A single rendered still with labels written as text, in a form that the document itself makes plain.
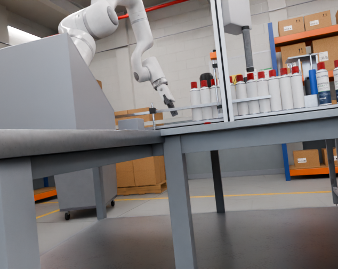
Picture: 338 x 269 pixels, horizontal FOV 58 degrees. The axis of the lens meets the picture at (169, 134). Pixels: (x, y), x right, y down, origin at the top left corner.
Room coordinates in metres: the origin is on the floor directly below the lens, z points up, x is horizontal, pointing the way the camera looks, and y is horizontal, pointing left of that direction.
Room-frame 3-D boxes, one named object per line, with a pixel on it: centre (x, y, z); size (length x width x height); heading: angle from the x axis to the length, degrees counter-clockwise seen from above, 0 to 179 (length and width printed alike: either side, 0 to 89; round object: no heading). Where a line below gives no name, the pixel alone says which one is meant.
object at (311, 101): (1.54, -0.70, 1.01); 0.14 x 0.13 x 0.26; 77
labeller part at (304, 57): (1.54, -0.71, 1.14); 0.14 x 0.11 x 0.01; 77
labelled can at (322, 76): (1.43, -0.75, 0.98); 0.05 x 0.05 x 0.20
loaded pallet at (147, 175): (5.44, 0.71, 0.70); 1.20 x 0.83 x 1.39; 75
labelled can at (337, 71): (1.42, -0.82, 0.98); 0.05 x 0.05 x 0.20
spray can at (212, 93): (1.55, -0.26, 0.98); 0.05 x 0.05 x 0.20
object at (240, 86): (1.52, -0.38, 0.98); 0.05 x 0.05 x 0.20
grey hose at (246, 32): (1.41, -0.41, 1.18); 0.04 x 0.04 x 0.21
